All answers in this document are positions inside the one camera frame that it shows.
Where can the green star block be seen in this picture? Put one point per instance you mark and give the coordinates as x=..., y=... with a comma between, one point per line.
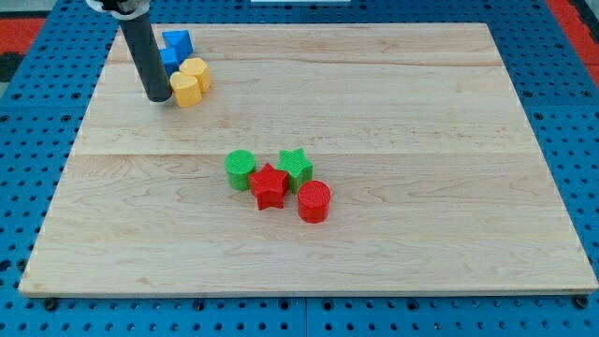
x=299, y=168

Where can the red star block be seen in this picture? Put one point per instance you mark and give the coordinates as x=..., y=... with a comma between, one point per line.
x=269, y=186

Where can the red cylinder block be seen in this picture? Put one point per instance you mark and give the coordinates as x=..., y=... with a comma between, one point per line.
x=313, y=201

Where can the green cylinder block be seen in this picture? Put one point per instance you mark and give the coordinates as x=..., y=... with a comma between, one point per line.
x=239, y=165

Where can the wooden board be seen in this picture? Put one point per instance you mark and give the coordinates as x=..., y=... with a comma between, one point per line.
x=326, y=160

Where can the yellow cylinder block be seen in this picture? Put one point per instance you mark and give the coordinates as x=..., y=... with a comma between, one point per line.
x=186, y=89

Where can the yellow hexagon block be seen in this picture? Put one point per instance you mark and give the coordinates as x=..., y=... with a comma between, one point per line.
x=199, y=69

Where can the blue cube block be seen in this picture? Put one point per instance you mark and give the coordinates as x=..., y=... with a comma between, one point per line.
x=170, y=60

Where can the blue triangle block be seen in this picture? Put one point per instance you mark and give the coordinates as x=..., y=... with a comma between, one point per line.
x=180, y=41

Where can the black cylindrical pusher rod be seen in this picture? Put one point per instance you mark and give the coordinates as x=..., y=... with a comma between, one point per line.
x=141, y=42

